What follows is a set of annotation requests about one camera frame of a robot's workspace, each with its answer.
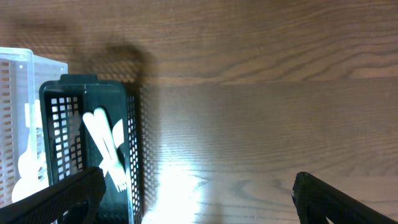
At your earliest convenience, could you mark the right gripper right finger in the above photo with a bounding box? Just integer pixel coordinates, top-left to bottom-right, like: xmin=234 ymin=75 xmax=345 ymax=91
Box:
xmin=292 ymin=172 xmax=397 ymax=224

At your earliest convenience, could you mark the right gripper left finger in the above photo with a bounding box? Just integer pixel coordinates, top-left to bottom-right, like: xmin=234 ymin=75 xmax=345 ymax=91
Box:
xmin=1 ymin=167 xmax=106 ymax=223

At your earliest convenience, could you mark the black plastic mesh basket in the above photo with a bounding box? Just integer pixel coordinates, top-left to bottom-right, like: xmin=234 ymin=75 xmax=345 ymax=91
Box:
xmin=39 ymin=74 xmax=143 ymax=223

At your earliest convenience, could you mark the white plastic fork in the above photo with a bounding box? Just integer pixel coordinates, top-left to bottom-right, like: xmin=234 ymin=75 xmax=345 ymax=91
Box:
xmin=83 ymin=112 xmax=127 ymax=192
xmin=94 ymin=107 xmax=124 ymax=173

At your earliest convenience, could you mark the clear plastic mesh basket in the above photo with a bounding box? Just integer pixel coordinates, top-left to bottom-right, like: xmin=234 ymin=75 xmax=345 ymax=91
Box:
xmin=1 ymin=47 xmax=68 ymax=207

